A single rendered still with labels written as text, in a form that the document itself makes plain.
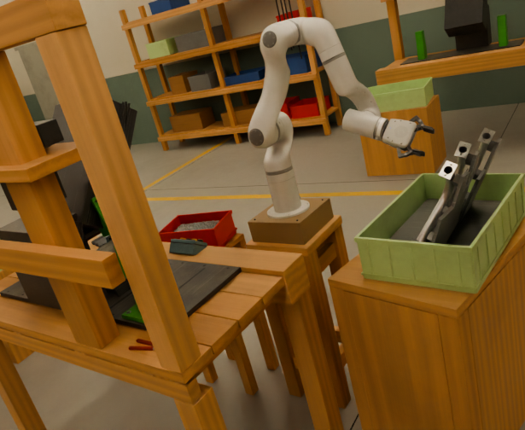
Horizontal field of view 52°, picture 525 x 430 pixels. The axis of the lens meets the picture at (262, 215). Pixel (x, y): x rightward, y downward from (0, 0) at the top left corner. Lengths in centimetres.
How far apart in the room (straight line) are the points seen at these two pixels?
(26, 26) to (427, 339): 151
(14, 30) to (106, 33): 847
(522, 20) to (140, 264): 598
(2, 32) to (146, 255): 66
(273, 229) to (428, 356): 80
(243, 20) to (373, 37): 194
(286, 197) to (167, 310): 92
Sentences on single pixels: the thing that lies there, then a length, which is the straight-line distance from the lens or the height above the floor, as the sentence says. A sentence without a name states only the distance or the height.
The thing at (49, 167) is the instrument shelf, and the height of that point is 152.
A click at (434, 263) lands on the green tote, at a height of 89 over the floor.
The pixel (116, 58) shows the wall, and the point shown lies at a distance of 991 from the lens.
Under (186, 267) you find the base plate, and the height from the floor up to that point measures 90.
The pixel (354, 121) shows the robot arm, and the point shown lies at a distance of 203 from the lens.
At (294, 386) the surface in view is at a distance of 276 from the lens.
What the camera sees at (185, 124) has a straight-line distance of 857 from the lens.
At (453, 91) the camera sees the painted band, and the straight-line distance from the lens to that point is 721.
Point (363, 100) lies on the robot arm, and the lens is 212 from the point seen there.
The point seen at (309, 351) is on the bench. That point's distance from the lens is 220.
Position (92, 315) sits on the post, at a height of 100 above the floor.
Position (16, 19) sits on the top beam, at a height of 190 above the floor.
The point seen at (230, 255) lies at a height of 90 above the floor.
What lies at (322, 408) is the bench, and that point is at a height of 22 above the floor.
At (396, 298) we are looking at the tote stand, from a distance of 190.
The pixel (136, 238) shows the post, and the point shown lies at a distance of 145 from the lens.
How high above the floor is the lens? 180
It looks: 21 degrees down
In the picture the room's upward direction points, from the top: 15 degrees counter-clockwise
